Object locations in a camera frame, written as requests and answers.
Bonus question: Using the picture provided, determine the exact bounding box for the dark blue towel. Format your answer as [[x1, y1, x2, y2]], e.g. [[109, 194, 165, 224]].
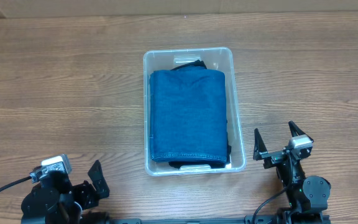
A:
[[149, 68, 227, 163]]

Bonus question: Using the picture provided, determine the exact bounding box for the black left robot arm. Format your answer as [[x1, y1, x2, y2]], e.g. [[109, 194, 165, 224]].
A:
[[21, 156, 112, 224]]

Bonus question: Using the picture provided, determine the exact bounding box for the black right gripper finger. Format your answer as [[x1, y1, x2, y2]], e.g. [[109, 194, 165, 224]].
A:
[[288, 121, 305, 137], [253, 128, 268, 161]]

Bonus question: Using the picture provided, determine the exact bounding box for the black cloth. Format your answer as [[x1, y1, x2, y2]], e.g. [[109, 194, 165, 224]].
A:
[[172, 60, 207, 70], [168, 145, 232, 170]]

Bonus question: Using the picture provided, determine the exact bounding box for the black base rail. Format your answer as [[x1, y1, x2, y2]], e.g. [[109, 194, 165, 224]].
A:
[[82, 211, 332, 224]]

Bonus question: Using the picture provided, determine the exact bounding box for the clear plastic container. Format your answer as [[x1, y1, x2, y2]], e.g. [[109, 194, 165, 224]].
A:
[[143, 47, 247, 177]]

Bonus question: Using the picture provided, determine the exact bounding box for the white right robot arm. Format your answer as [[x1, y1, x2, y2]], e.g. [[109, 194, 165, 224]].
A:
[[246, 121, 331, 223]]

